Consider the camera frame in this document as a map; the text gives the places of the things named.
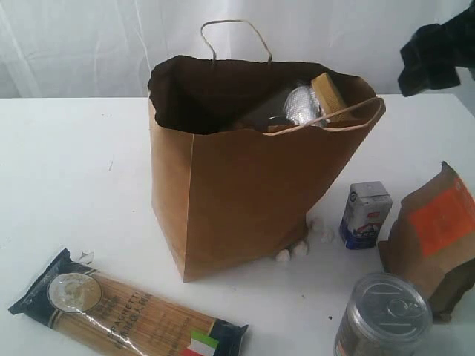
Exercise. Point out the clear jar with gold lid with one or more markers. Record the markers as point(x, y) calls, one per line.
point(296, 105)

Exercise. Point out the white backdrop curtain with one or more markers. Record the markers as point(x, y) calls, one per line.
point(108, 48)

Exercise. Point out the small white milk carton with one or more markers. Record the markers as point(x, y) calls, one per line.
point(367, 207)

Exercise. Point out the brown paper shopping bag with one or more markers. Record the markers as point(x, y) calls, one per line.
point(228, 185)

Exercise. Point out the spaghetti packet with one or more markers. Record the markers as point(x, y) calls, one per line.
point(114, 318)

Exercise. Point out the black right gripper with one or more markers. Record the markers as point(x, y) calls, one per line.
point(435, 51)

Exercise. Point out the can with clear plastic lid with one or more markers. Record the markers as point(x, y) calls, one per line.
point(385, 315)

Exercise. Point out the brown pouch with orange label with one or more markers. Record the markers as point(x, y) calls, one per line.
point(431, 243)

